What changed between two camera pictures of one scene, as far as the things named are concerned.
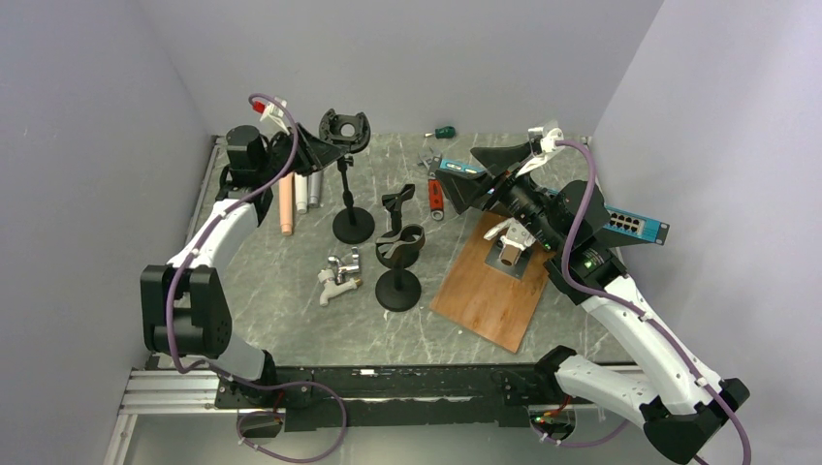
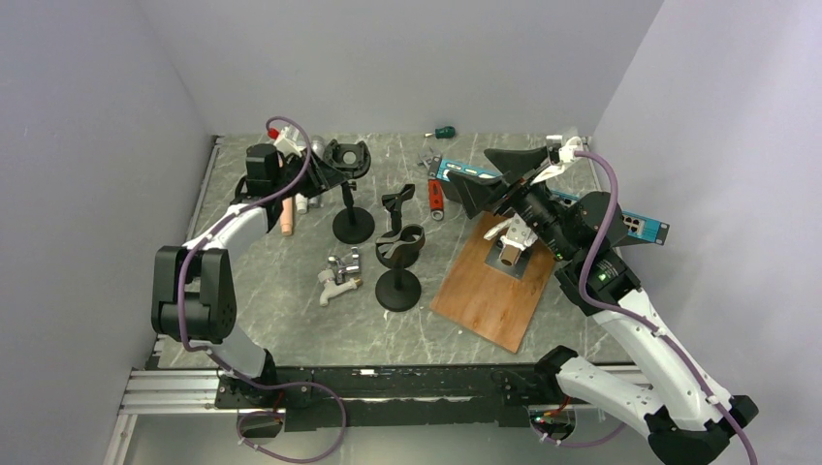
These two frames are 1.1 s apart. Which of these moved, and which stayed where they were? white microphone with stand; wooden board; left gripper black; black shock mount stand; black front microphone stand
Moved: black shock mount stand; left gripper black
Stayed: wooden board; black front microphone stand; white microphone with stand
